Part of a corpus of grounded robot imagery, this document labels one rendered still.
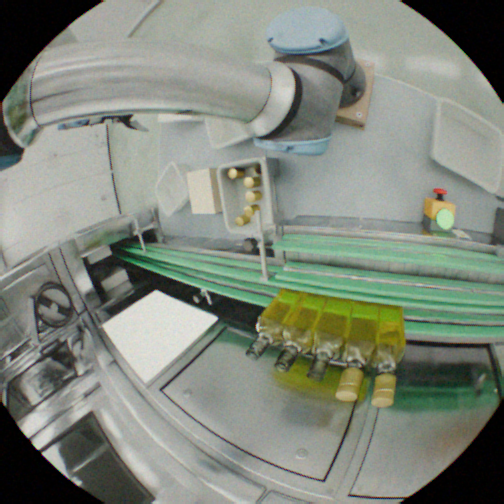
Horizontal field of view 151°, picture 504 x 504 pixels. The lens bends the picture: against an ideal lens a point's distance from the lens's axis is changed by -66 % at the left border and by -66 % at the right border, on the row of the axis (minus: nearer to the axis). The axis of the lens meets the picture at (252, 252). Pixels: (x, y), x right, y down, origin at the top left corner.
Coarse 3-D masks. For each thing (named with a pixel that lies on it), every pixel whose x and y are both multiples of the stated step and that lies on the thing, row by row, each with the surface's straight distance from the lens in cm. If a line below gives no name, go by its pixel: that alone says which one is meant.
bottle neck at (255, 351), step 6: (258, 336) 37; (264, 336) 36; (252, 342) 37; (258, 342) 35; (264, 342) 36; (270, 342) 37; (252, 348) 35; (258, 348) 35; (264, 348) 36; (246, 354) 36; (252, 354) 37; (258, 354) 35; (258, 360) 36
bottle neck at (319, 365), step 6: (318, 354) 33; (324, 354) 33; (330, 354) 34; (312, 360) 33; (318, 360) 32; (324, 360) 33; (312, 366) 32; (318, 366) 32; (324, 366) 32; (312, 372) 31; (318, 372) 31; (324, 372) 32; (312, 378) 33; (318, 378) 33
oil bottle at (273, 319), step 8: (280, 296) 43; (288, 296) 43; (296, 296) 43; (272, 304) 41; (280, 304) 41; (288, 304) 41; (296, 304) 41; (264, 312) 39; (272, 312) 39; (280, 312) 39; (288, 312) 39; (264, 320) 37; (272, 320) 37; (280, 320) 37; (256, 328) 38; (264, 328) 37; (272, 328) 36; (280, 328) 36; (272, 336) 37; (280, 336) 38; (272, 344) 39
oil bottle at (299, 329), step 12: (300, 300) 42; (312, 300) 42; (324, 300) 42; (300, 312) 39; (312, 312) 39; (288, 324) 36; (300, 324) 36; (312, 324) 36; (288, 336) 35; (300, 336) 35; (312, 336) 36; (300, 348) 36
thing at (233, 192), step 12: (228, 168) 62; (252, 168) 62; (264, 168) 52; (228, 180) 64; (240, 180) 65; (264, 180) 52; (228, 192) 63; (240, 192) 66; (264, 192) 61; (228, 204) 63; (240, 204) 66; (264, 204) 61; (228, 216) 63; (252, 216) 65; (264, 216) 62; (228, 228) 63; (240, 228) 62; (252, 228) 60; (264, 228) 58
